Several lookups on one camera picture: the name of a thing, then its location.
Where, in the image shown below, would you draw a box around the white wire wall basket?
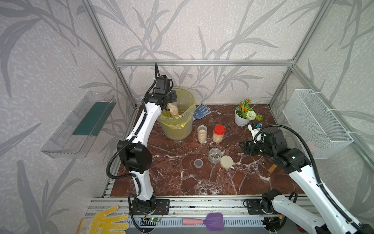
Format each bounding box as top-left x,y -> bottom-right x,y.
283,89 -> 354,160

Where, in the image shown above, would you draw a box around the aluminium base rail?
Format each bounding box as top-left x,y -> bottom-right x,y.
84,195 -> 331,218

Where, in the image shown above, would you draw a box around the clear oatmeal jar small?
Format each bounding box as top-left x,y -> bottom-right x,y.
167,102 -> 179,117

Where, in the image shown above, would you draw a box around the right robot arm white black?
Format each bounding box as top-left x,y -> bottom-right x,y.
239,123 -> 374,234

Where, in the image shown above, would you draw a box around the purple scoop pink handle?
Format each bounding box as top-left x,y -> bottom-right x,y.
182,213 -> 224,232

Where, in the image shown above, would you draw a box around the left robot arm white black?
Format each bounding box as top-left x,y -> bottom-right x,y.
106,63 -> 177,213

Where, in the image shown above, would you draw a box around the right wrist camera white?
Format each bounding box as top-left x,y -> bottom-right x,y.
248,122 -> 263,143

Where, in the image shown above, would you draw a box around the red lid oatmeal jar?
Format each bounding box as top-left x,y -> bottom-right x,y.
212,124 -> 225,143

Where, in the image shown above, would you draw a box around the white pot artificial flowers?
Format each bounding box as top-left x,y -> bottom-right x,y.
235,98 -> 264,127

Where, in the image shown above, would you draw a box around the clear plastic wall shelf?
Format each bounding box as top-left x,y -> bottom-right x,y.
41,91 -> 116,159

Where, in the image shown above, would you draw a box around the blue dotted work glove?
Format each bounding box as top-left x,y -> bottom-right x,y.
193,105 -> 211,121

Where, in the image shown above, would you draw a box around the mesh trash bin yellow bag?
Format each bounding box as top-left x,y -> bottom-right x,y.
157,88 -> 196,141

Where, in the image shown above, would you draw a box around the green circuit board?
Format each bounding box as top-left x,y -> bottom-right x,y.
142,216 -> 162,225

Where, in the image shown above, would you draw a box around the clear oatmeal jar tall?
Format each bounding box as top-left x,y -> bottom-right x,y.
197,125 -> 207,143

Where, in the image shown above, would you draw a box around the yellow dotted work glove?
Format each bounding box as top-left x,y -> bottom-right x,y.
78,205 -> 130,234

